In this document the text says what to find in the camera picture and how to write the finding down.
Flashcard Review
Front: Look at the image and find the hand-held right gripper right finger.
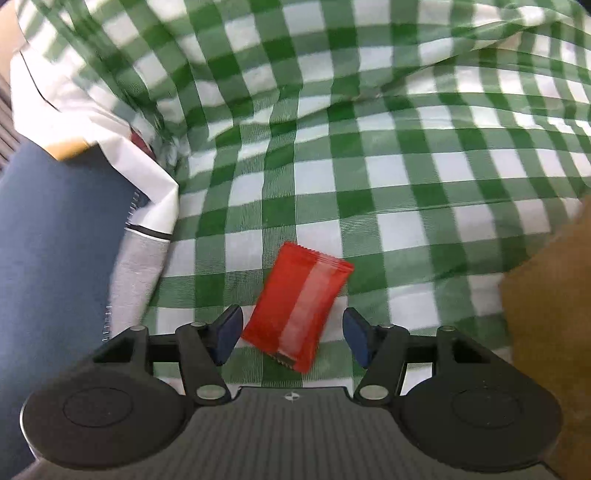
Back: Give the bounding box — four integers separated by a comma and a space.
342, 307, 502, 408

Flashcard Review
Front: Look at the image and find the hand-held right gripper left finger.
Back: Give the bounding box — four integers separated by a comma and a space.
92, 305, 245, 407

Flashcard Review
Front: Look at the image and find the red packet with pale stripe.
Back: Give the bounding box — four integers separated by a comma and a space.
241, 241, 355, 374

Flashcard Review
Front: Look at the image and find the cardboard box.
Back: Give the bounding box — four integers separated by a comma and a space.
501, 194, 591, 480

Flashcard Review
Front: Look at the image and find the grey and white jacket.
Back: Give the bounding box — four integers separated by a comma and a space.
11, 46, 181, 342

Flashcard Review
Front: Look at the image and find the green checked cloth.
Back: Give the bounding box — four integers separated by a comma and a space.
14, 0, 591, 388

